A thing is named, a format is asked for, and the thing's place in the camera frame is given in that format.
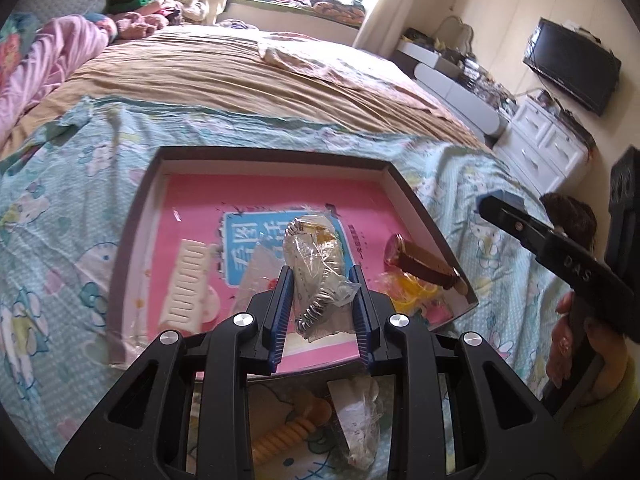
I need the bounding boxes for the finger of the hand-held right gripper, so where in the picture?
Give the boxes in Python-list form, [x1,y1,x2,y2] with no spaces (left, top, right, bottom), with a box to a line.
[477,191,566,261]

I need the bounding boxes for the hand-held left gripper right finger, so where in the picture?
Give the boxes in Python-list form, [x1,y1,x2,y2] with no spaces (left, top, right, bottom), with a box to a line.
[348,264,586,480]

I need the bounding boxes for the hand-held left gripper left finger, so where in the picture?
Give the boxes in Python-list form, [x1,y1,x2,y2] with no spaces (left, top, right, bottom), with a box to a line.
[52,265,293,480]

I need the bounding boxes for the yellow plastic rings packet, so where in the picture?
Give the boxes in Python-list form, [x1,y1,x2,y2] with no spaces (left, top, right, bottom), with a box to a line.
[377,270,453,318]

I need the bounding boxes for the silver watch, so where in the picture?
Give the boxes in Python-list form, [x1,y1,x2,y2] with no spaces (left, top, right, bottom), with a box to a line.
[282,214,363,343]

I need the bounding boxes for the brown leather watch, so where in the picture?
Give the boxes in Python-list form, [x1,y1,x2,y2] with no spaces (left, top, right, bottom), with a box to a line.
[384,232,470,295]

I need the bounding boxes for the brown-rimmed tray pink book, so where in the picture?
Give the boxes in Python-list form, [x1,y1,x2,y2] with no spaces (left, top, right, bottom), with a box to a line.
[105,146,480,368]

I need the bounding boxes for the white comb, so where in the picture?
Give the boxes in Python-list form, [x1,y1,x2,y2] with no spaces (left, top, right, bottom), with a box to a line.
[159,239,221,336]

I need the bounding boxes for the person's right hand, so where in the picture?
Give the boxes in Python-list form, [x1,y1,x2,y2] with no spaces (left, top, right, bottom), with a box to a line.
[546,290,636,413]

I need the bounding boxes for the brown furry object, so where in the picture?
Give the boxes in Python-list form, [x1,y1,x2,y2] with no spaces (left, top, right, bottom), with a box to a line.
[540,192,598,251]

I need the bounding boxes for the clear bag with paper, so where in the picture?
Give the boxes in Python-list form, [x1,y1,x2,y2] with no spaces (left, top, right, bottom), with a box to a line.
[326,376,383,471]

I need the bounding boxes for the white dresser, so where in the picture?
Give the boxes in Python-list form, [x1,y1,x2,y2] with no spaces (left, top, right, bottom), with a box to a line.
[492,95,593,198]

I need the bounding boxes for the orange ribbed plastic piece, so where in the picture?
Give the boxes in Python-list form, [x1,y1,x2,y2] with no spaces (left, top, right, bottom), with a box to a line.
[250,395,333,466]

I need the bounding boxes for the black television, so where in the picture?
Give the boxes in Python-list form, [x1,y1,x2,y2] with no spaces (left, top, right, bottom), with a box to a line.
[522,17,622,117]

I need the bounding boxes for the person's yellow-green clothing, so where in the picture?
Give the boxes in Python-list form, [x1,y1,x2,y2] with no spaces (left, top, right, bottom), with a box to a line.
[562,355,640,441]

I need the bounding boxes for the vanity mirror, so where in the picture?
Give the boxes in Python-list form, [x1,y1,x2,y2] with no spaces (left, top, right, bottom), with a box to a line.
[435,15,476,53]

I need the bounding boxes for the cat print blanket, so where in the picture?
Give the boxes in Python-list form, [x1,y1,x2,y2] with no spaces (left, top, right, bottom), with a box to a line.
[0,95,566,480]

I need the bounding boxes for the tan bedsheet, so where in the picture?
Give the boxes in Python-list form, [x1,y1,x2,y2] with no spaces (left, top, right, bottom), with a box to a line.
[0,25,493,161]

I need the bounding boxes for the cream curtain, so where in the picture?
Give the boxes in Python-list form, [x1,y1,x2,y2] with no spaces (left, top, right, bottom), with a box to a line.
[352,0,418,51]

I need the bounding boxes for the clothes on window seat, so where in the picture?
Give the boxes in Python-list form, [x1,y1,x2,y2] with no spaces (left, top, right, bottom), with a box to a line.
[227,0,368,26]

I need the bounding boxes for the pile of clothes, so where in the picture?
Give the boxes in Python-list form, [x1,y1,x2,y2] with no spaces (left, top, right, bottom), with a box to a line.
[102,0,211,41]

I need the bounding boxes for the pink quilt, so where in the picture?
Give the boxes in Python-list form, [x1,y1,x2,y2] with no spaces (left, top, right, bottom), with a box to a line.
[0,14,118,146]

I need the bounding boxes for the blue floral pillow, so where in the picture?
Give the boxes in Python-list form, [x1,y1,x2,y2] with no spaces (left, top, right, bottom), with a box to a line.
[0,12,43,91]

